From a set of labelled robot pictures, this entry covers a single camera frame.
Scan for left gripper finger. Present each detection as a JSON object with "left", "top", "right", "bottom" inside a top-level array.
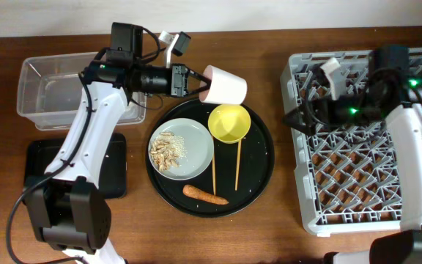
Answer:
[
  {"left": 188, "top": 69, "right": 211, "bottom": 83},
  {"left": 188, "top": 83, "right": 210, "bottom": 95}
]

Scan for pink cup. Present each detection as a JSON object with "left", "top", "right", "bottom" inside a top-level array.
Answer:
[{"left": 199, "top": 65, "right": 248, "bottom": 105}]

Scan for yellow bowl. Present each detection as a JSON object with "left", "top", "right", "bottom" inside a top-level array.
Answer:
[{"left": 207, "top": 105, "right": 251, "bottom": 144}]

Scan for grey plate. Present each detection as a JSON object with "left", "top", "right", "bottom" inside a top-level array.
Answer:
[{"left": 147, "top": 118, "right": 214, "bottom": 180}]

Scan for orange carrot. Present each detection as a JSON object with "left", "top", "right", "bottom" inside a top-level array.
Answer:
[{"left": 182, "top": 185, "right": 229, "bottom": 205}]

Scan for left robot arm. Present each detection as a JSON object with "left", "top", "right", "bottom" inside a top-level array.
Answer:
[{"left": 17, "top": 59, "right": 215, "bottom": 263}]

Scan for grey dishwasher rack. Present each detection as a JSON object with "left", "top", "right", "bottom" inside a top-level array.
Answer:
[{"left": 279, "top": 45, "right": 422, "bottom": 238}]

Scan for round black tray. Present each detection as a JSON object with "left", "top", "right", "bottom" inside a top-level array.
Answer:
[{"left": 146, "top": 99, "right": 275, "bottom": 218}]

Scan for peanut shells pile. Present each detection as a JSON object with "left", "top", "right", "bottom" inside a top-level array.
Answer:
[{"left": 149, "top": 131, "right": 179, "bottom": 172}]

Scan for clear plastic bin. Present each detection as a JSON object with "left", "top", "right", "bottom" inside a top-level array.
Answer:
[{"left": 16, "top": 51, "right": 147, "bottom": 132}]

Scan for black rectangular tray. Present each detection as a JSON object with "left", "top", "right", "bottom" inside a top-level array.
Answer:
[{"left": 23, "top": 133, "right": 127, "bottom": 199}]

